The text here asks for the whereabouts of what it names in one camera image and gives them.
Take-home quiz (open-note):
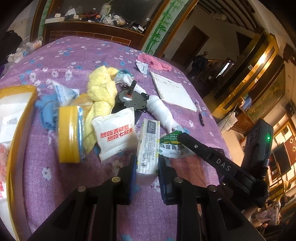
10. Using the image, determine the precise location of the white plastic bottle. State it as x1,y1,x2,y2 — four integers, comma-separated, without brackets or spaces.
99,3,111,16

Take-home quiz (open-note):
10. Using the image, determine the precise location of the lemon print tissue pack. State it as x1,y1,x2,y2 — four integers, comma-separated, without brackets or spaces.
136,118,160,186

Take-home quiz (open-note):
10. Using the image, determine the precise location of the white blue printed plastic bag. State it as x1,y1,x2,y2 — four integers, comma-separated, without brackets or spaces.
52,81,80,106

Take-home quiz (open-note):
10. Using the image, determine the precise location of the dark wooden cabinet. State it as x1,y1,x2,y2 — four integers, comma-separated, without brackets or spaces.
31,1,168,50

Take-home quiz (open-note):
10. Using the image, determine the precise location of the white towel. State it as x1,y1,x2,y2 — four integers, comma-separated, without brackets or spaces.
147,95,184,133

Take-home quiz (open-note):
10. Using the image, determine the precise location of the white red-text tissue pack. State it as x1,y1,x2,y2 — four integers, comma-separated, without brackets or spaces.
91,108,138,161

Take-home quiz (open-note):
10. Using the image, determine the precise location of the black sofa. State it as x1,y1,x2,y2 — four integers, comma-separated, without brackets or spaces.
0,30,23,65

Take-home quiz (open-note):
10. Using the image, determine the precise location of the black pen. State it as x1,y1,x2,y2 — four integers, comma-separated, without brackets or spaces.
195,101,205,126

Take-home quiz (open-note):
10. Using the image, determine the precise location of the green white snack bag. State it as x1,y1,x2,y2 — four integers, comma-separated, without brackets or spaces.
159,131,195,159

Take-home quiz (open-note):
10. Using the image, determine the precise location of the purple floral tablecloth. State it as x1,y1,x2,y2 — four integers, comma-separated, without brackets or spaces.
1,37,226,240

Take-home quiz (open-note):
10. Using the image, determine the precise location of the white paper booklet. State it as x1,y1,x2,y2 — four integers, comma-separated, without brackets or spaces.
150,71,197,112

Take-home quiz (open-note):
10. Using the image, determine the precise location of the white plastic pouch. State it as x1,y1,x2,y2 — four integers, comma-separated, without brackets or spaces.
0,92,32,144

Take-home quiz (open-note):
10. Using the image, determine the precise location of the clear plastic bag on sofa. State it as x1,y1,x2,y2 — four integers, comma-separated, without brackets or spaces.
7,36,43,63

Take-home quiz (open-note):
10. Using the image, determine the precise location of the small white crumpled wrapper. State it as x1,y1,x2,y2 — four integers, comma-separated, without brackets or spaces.
135,60,149,75

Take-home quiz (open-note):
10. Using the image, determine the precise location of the pink cloth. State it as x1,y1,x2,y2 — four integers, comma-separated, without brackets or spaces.
137,54,172,72

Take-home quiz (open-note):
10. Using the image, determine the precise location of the blue cloth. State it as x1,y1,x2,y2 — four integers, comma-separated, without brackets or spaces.
35,93,59,130

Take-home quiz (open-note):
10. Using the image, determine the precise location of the grey round metal device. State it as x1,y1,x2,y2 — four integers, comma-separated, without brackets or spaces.
111,80,149,124

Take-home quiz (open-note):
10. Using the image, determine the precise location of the yellow cardboard box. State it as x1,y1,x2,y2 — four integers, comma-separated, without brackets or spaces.
1,85,38,240

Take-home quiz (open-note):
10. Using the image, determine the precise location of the pink fluffy plush toy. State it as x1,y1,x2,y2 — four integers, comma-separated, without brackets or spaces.
0,144,9,183

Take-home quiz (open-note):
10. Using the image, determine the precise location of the yellow fluffy towel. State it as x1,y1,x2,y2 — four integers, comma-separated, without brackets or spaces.
83,65,118,154

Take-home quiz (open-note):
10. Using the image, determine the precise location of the yellow blue cloth pack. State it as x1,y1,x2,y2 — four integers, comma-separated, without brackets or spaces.
57,105,84,164

